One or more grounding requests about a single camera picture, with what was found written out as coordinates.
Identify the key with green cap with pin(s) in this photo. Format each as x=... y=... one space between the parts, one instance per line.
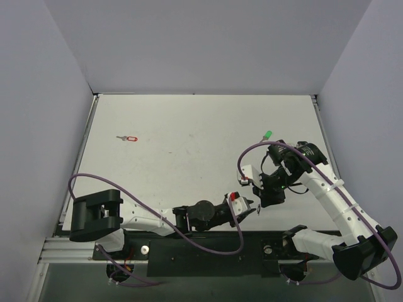
x=266 y=136

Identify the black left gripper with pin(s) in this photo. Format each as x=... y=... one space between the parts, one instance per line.
x=245 y=213

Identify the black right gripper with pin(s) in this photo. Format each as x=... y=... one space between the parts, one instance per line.
x=266 y=194

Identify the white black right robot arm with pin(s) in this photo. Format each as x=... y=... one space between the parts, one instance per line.
x=362 y=243

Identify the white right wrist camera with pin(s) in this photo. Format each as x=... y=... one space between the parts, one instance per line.
x=249 y=176

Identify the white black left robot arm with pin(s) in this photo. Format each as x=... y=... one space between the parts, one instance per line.
x=97 y=215

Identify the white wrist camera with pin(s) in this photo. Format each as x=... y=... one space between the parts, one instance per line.
x=240 y=205
x=249 y=176

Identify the aluminium frame rail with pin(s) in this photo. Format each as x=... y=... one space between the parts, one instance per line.
x=58 y=250

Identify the key with red tag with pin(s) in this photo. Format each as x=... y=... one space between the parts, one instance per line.
x=127 y=138

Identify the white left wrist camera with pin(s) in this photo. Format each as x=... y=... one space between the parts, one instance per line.
x=240 y=205

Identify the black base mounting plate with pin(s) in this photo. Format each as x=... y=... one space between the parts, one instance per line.
x=172 y=256

